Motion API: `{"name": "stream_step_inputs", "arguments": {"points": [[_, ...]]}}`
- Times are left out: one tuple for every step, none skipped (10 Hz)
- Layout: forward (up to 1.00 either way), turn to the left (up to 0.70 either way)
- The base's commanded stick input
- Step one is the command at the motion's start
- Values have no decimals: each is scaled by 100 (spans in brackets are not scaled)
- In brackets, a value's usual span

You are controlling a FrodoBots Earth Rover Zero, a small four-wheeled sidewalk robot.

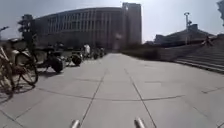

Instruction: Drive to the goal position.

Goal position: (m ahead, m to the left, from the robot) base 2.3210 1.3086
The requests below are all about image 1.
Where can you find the lamp pole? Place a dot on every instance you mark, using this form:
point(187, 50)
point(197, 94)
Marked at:
point(187, 28)

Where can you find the dark bicycle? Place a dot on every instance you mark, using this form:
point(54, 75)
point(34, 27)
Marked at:
point(29, 72)

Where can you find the grey stone steps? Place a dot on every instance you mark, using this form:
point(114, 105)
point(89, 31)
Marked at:
point(206, 57)

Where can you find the robot's own part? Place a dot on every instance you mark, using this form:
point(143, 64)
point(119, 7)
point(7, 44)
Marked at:
point(75, 124)
point(139, 123)

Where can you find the grey concrete slab pavement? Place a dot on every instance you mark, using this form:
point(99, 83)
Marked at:
point(126, 86)

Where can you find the person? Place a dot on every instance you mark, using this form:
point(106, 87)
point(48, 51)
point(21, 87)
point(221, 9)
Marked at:
point(207, 41)
point(86, 50)

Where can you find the large dark building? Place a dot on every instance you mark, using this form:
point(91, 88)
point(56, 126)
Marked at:
point(83, 30)

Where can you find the dark tree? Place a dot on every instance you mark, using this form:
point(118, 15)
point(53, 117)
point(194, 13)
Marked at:
point(26, 28)

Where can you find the parked vehicles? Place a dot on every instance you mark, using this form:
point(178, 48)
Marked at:
point(98, 53)

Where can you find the black scooter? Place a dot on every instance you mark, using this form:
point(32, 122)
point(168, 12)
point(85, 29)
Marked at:
point(53, 61)

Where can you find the building with sloped roof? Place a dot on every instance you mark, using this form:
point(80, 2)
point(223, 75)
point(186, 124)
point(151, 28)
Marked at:
point(190, 36)

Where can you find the dark hedge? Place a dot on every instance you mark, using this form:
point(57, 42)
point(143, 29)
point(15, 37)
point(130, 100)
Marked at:
point(143, 52)

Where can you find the yellow bicycle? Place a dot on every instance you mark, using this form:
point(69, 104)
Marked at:
point(6, 71)

